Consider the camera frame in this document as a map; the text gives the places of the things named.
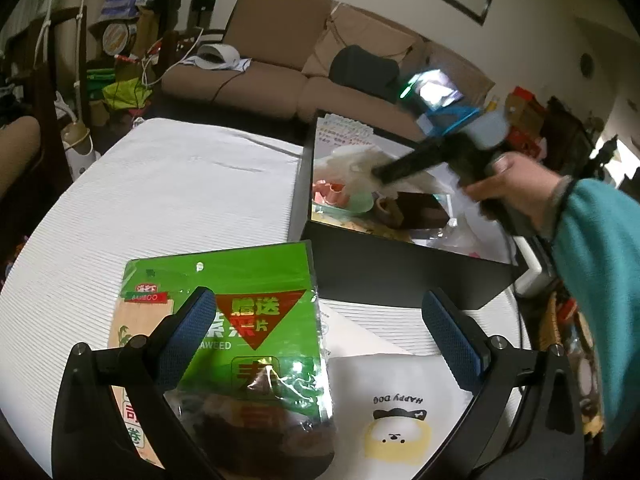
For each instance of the crumpled clear plastic bag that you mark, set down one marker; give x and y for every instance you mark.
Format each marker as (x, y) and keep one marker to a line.
(467, 230)

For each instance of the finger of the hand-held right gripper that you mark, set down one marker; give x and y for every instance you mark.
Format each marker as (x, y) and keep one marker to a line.
(400, 166)

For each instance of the clear plastic bag gold lines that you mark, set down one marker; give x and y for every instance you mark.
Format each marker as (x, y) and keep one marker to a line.
(350, 330)

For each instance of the red boxes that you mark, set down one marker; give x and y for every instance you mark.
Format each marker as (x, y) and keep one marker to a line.
(525, 120)

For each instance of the paper card with writing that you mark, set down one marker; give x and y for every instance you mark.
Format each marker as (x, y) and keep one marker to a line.
(345, 132)

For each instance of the white cap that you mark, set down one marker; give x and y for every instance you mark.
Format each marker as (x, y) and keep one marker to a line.
(217, 55)

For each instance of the black storage box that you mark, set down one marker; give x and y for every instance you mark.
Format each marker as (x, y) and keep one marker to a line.
(400, 270)

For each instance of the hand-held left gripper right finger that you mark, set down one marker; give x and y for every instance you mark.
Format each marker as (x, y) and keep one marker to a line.
(455, 347)

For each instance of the dark brown item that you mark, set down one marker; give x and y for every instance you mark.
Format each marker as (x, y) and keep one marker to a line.
(415, 212)

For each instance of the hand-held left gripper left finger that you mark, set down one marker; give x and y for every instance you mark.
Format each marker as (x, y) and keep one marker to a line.
(186, 340)

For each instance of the green seaweed packet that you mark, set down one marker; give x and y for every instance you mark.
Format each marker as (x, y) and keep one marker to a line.
(280, 360)

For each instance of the light green bowl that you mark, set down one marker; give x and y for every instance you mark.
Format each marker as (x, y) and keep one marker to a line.
(357, 205)

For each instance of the person's right hand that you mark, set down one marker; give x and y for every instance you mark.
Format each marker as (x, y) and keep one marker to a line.
(522, 185)

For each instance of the black cushion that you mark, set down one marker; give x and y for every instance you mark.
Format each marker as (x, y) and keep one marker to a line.
(365, 72)

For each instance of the yellow snack packet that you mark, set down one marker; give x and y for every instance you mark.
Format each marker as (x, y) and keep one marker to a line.
(370, 230)

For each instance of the wicker basket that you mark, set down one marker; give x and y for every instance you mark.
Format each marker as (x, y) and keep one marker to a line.
(562, 320)

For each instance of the brown armchair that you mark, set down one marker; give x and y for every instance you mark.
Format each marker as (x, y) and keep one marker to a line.
(17, 145)

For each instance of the pink plastic item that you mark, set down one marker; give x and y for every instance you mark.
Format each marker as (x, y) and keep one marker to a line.
(327, 192)

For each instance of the white floor appliance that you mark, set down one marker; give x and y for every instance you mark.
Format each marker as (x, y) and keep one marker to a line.
(80, 147)

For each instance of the yellow-green bag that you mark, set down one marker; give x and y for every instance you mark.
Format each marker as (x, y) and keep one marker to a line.
(125, 94)

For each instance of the white fluffy plush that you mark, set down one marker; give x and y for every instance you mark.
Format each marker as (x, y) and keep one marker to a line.
(350, 165)

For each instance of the white dog print pouch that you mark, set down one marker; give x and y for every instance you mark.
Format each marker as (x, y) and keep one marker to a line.
(400, 385)

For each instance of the brown sofa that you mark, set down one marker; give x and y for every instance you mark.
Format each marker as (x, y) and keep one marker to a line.
(270, 90)

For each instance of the dark wooden chair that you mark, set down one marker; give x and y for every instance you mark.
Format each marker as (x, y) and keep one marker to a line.
(172, 15)

